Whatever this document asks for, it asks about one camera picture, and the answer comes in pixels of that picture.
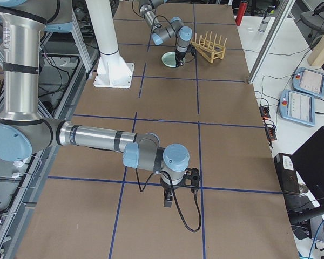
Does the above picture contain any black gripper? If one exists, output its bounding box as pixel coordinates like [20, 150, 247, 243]
[175, 51, 186, 67]
[160, 179, 186, 208]

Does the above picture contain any light green plate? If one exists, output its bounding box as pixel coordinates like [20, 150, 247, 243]
[161, 51, 177, 68]

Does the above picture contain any wooden dish rack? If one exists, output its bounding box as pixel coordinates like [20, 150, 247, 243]
[191, 31, 227, 64]

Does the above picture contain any red cylinder bottle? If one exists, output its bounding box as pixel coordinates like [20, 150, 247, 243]
[235, 1, 248, 26]

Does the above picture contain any clear water bottle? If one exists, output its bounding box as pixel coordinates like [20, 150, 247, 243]
[258, 16, 270, 33]

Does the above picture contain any orange black usb hub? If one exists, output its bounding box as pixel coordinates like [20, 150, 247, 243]
[259, 106, 271, 119]

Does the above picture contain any black box device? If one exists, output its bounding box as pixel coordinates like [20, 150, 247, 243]
[274, 153, 300, 195]

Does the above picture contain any near teach pendant tablet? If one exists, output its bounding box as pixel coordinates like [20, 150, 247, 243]
[279, 90, 315, 126]

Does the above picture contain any teach pendant tablet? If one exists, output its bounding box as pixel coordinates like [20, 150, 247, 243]
[279, 90, 315, 126]
[292, 67, 324, 98]

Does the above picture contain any far teach pendant tablet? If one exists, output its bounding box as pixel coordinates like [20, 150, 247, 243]
[292, 67, 324, 98]

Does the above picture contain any black laptop on stand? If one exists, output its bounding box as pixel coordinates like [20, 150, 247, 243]
[289, 126, 324, 224]

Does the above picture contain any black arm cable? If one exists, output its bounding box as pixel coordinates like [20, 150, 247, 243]
[134, 167, 203, 233]

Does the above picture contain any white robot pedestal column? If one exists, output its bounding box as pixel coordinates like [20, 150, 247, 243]
[86, 0, 134, 89]

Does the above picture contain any aluminium frame structure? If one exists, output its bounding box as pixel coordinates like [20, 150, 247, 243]
[0, 10, 98, 259]

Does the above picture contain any aluminium frame post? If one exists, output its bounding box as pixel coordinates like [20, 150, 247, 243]
[247, 0, 295, 84]

